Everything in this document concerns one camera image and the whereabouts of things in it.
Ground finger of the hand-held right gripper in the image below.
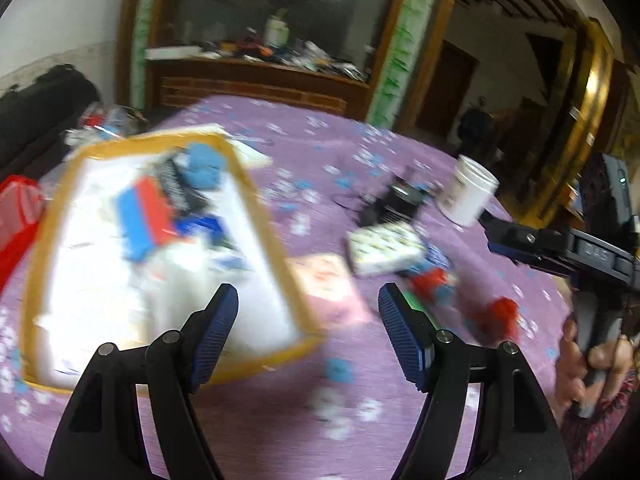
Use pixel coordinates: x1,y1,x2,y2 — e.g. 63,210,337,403
481,212,569,274

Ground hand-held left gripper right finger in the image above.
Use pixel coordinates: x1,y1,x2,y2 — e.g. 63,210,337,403
377,282,571,480

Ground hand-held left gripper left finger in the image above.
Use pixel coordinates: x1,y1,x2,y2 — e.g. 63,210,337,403
45,284,240,480

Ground white plastic bag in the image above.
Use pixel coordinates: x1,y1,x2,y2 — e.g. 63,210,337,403
100,240,221,322

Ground yellow cardboard box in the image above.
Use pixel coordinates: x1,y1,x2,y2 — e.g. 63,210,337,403
22,127,327,397

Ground red plastic bag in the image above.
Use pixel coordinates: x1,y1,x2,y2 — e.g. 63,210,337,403
467,297,522,344
0,175,47,292

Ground pink rose tissue pack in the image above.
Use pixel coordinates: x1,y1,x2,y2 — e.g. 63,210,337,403
287,254,374,327

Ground blue fluffy cloth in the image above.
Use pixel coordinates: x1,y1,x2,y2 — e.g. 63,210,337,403
186,142,227,192

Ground person's right forearm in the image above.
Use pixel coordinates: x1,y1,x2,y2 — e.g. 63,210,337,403
560,370,640,480

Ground person's right hand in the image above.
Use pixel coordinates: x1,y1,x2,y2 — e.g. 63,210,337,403
555,309,640,407

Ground white plastic jar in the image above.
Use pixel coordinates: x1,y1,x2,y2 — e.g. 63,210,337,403
437,154,501,228

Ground patterned white tissue pack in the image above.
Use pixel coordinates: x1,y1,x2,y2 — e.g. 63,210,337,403
346,222,429,279

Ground black electric motor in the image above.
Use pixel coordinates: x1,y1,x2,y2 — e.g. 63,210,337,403
357,175,434,229

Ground red and blue packet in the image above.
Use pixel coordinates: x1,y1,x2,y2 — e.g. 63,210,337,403
114,176,177,262

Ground brown wooden door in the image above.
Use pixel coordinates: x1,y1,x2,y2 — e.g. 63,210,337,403
415,41,477,137

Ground purple floral tablecloth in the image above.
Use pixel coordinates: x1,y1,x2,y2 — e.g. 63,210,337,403
0,94,581,480

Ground crumpled plastic wrappers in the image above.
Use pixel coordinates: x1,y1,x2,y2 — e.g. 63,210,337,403
64,104,147,147

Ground wooden cabinet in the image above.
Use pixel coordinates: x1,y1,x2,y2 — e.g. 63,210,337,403
131,0,453,128

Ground flat white box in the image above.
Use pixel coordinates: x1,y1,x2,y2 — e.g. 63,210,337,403
145,45,202,61

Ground black suitcase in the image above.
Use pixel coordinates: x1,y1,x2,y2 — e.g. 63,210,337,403
0,64,102,181

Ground clutter pile on cabinet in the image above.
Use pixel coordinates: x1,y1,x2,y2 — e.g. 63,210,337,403
200,35,373,81

